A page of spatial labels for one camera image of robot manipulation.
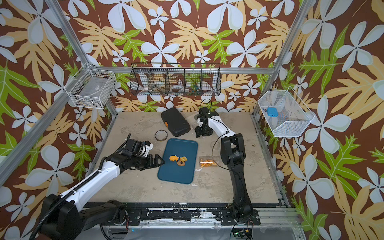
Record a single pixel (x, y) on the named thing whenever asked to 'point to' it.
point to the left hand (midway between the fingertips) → (160, 161)
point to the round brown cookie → (181, 163)
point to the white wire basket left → (91, 88)
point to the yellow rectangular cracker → (183, 159)
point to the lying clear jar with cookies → (207, 162)
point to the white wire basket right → (293, 115)
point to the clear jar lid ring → (161, 135)
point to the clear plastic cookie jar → (198, 123)
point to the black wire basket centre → (195, 79)
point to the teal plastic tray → (169, 170)
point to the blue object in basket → (272, 112)
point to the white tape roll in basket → (177, 86)
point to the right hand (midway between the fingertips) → (200, 134)
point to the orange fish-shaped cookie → (173, 158)
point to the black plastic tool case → (175, 121)
